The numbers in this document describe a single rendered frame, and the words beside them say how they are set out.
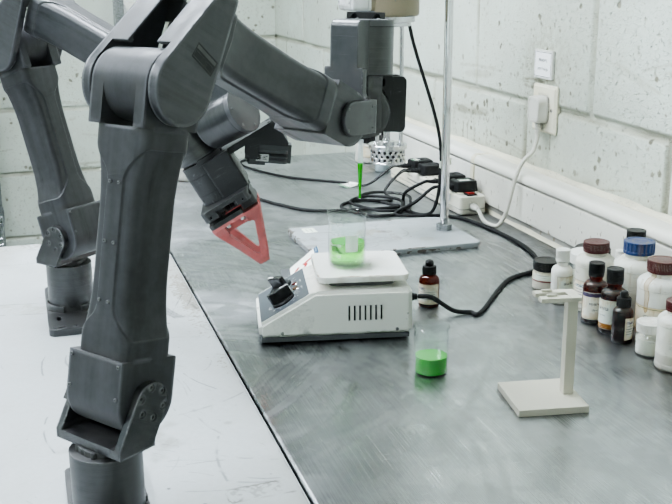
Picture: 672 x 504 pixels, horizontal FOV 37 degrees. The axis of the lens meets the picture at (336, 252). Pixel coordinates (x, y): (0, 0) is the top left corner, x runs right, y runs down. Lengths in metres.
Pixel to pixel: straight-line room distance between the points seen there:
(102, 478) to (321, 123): 0.39
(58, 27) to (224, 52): 0.51
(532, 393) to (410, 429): 0.16
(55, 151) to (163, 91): 0.61
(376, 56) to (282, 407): 0.40
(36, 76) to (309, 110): 0.54
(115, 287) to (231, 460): 0.26
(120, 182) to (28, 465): 0.34
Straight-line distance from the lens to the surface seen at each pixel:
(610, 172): 1.72
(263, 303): 1.38
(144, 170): 0.85
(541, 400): 1.16
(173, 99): 0.84
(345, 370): 1.24
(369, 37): 1.09
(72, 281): 1.46
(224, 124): 1.22
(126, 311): 0.86
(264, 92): 0.95
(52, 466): 1.06
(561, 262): 1.49
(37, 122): 1.43
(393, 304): 1.32
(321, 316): 1.32
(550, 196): 1.81
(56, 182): 1.42
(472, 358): 1.29
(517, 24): 1.99
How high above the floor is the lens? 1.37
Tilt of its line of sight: 16 degrees down
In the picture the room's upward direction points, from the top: straight up
